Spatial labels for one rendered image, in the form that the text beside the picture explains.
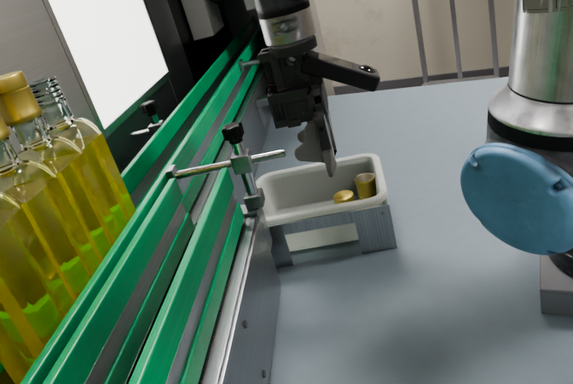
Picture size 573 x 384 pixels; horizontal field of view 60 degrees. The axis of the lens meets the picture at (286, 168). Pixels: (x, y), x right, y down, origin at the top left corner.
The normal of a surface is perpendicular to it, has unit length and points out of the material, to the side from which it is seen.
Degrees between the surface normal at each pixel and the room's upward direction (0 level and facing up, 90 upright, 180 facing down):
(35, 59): 90
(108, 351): 90
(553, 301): 90
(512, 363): 0
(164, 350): 90
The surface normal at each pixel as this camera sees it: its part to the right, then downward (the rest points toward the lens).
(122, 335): 0.97, -0.19
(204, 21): -0.07, 0.44
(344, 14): -0.40, 0.48
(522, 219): -0.76, 0.51
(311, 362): -0.25, -0.88
